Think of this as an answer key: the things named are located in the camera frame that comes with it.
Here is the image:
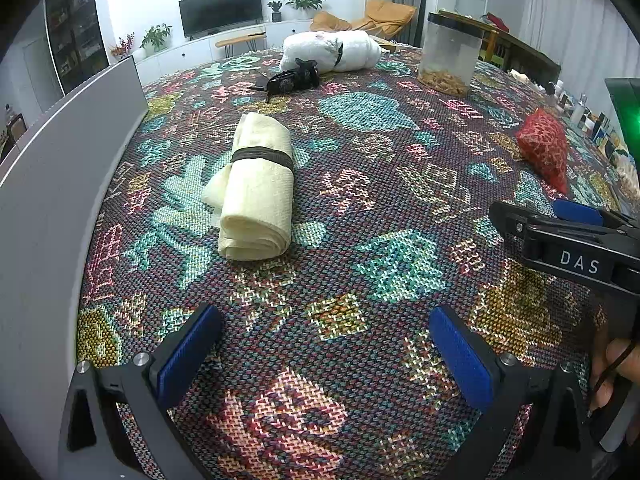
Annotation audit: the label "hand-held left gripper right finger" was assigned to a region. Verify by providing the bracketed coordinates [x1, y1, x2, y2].
[428, 306, 593, 480]

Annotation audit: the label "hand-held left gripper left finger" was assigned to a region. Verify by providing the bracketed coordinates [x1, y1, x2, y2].
[59, 302, 224, 480]

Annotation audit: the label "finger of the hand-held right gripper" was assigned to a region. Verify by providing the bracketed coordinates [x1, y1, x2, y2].
[489, 201, 616, 282]
[552, 199, 640, 237]

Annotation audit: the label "red mesh bag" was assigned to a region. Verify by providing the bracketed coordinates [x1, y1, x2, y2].
[515, 107, 571, 195]

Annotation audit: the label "cream cloth roll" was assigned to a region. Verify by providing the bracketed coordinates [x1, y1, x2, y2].
[201, 112, 296, 262]

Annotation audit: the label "white storage box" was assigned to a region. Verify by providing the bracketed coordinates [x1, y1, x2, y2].
[0, 55, 150, 426]

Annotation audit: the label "black soft garment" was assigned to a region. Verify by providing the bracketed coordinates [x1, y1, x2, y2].
[255, 58, 321, 95]

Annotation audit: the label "white fluffy blanket roll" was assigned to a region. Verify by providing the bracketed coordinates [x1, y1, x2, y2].
[279, 30, 383, 73]

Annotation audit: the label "person's right hand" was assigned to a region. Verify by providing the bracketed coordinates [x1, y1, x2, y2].
[589, 338, 640, 412]

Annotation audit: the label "row of small bottles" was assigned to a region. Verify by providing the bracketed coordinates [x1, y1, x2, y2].
[545, 80, 640, 201]

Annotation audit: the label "colourful patterned woven blanket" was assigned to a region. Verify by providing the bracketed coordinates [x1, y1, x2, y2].
[75, 42, 640, 480]

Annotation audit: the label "dark wooden side desk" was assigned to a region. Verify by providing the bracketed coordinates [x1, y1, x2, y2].
[437, 10, 562, 86]

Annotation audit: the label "clear jar with black lid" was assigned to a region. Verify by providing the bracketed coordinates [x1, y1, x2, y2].
[418, 11, 486, 97]

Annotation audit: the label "white sheer curtain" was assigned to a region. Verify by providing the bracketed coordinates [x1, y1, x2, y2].
[520, 0, 621, 86]

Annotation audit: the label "grey curtain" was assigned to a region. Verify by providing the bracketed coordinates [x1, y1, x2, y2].
[392, 0, 430, 46]

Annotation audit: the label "tan rocking lounge chair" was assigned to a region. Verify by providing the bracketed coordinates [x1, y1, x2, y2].
[310, 0, 417, 41]

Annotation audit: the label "wooden dining chairs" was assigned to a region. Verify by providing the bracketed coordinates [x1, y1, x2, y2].
[0, 112, 27, 161]

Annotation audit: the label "white low television cabinet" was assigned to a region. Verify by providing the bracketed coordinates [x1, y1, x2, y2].
[132, 17, 316, 75]

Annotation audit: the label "red flowers in vase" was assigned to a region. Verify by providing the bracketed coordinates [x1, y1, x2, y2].
[109, 33, 136, 61]

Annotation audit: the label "small wooden coffee table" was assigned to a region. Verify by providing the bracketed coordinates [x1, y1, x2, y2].
[215, 31, 267, 53]

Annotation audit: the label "bushy potted plant white pot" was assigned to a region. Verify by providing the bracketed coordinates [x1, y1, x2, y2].
[140, 23, 172, 57]

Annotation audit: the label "large green potted plant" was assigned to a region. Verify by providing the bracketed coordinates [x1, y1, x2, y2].
[285, 0, 327, 20]

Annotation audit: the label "black flat television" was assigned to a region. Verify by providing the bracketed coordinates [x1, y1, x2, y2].
[178, 0, 264, 38]

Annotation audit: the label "dark glass display cabinet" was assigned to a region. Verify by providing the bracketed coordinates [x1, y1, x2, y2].
[44, 0, 110, 96]

